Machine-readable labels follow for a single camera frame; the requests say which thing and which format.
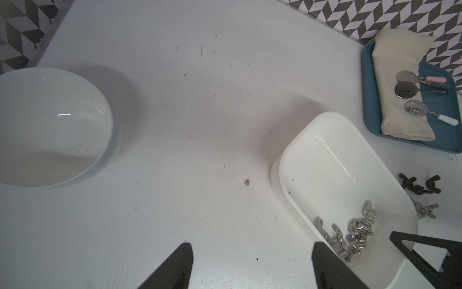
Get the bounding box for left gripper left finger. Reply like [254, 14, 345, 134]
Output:
[139, 243, 194, 289]

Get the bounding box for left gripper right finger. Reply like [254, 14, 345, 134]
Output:
[312, 242, 368, 289]

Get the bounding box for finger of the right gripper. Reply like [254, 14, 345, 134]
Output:
[389, 231, 462, 289]

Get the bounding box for removed silver wing nuts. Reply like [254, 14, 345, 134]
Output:
[412, 199, 439, 219]

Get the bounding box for white storage box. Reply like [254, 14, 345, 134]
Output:
[270, 112, 418, 289]

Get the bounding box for black wing nut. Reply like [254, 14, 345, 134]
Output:
[426, 175, 442, 194]
[398, 173, 427, 195]

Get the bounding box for silver wing nut pile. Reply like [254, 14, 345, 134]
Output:
[314, 200, 377, 263]

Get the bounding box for teal tray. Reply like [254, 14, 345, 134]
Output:
[361, 42, 462, 154]

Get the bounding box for white round bowl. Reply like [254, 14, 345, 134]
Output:
[1, 67, 114, 188]

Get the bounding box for beige cloth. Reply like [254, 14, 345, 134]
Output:
[372, 28, 436, 142]

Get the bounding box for white handled spoon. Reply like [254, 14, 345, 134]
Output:
[404, 100, 459, 126]

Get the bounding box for dark handled spoon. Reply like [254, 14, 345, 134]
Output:
[394, 82, 448, 99]

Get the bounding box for pink handled spoon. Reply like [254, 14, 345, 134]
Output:
[396, 71, 447, 85]

